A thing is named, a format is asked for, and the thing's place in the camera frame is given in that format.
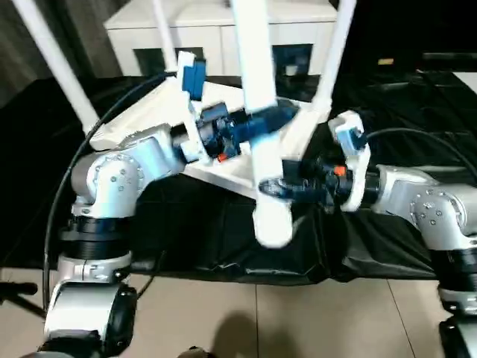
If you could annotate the black folding table frame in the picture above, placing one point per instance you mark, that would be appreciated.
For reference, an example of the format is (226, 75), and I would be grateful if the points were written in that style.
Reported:
(18, 292)

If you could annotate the white flat panel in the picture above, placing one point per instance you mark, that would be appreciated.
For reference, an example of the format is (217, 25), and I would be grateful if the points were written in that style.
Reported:
(467, 80)

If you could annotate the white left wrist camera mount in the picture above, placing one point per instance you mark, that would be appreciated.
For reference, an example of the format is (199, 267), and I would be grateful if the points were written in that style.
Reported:
(190, 104)

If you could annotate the white plastic table leg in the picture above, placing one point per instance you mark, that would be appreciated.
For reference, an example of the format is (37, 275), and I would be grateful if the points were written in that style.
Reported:
(59, 67)
(261, 74)
(333, 56)
(165, 37)

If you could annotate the black metal bar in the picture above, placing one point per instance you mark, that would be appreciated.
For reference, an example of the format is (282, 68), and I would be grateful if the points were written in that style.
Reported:
(451, 57)

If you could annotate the white cabinet with glass doors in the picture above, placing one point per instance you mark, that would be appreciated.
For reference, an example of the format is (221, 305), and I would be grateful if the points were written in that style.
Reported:
(208, 33)

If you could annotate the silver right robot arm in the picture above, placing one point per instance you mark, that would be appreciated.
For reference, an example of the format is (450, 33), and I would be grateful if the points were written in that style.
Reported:
(428, 201)

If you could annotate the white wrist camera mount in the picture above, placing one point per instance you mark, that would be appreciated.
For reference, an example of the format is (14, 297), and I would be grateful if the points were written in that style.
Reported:
(190, 104)
(354, 168)

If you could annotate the black mat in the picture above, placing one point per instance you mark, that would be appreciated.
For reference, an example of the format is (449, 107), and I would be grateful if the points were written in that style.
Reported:
(186, 231)

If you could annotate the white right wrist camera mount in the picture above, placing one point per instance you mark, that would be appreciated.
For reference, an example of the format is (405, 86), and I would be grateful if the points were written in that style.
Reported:
(354, 168)

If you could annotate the grey curtain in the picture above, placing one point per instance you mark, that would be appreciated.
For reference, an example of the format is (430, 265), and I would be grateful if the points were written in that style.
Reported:
(48, 44)

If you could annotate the small yellow tag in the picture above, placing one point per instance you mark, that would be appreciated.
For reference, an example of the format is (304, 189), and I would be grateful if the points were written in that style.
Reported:
(385, 60)

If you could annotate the white plastic table top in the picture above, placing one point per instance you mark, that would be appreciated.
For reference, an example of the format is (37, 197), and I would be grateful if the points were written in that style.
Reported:
(231, 175)

